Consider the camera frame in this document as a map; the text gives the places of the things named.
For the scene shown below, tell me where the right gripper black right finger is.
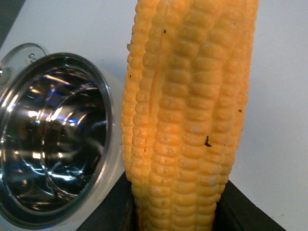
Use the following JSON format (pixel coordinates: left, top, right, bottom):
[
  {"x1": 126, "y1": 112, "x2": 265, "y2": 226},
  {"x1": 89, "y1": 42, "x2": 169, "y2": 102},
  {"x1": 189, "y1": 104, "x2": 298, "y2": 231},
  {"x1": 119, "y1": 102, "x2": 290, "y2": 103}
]
[{"x1": 213, "y1": 181, "x2": 284, "y2": 231}]

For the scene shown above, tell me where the yellow corn cob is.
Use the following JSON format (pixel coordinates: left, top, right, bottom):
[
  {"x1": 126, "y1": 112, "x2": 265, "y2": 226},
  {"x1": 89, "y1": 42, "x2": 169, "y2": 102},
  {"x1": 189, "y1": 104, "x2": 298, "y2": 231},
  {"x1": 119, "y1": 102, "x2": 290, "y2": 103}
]
[{"x1": 121, "y1": 0, "x2": 258, "y2": 231}]

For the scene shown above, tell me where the glass pot lid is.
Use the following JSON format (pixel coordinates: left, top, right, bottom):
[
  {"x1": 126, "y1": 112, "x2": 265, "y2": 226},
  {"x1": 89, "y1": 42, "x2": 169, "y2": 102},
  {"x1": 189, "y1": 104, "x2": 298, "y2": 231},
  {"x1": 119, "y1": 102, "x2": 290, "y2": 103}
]
[{"x1": 0, "y1": 43, "x2": 47, "y2": 91}]

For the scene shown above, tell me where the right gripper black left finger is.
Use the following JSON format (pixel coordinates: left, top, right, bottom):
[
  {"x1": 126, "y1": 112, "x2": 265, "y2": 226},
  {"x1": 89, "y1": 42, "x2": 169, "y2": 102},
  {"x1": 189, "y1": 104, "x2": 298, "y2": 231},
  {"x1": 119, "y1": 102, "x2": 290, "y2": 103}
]
[{"x1": 78, "y1": 173, "x2": 138, "y2": 231}]

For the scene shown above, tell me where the stainless steel pot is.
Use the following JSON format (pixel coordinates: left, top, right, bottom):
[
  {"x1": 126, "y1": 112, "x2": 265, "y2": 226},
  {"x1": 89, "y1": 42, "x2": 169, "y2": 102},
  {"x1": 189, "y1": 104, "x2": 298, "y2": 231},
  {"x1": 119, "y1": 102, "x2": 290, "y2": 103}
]
[{"x1": 0, "y1": 53, "x2": 124, "y2": 231}]

